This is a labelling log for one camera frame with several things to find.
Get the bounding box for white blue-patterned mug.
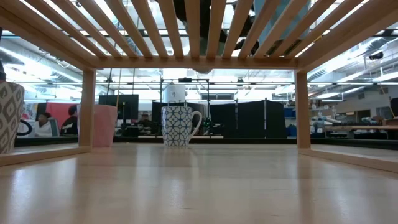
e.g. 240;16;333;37
161;105;203;147

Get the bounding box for black cable loop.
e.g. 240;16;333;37
17;119;34;137

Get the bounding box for blue mug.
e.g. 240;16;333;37
254;0;312;49

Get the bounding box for pink mug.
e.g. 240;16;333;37
76;104;118;149

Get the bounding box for black metal stand frame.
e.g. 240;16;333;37
159;78;210;138

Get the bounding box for wooden workbench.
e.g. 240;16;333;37
323;124;398;131

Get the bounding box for black aluminium table frame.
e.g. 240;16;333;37
14;135;398;151

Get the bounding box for white cylinder tank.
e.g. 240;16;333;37
162;83;187;103

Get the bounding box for white patterned mug red rim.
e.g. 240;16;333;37
0;80;25;156

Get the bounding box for person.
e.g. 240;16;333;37
60;105;79;136
33;112;60;138
136;111;156;129

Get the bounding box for black monitor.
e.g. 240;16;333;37
98;94;139;121

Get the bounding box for wooden slatted shelf rack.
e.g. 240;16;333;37
0;0;398;174

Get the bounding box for red partition panel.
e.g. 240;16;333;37
45;102;78;137

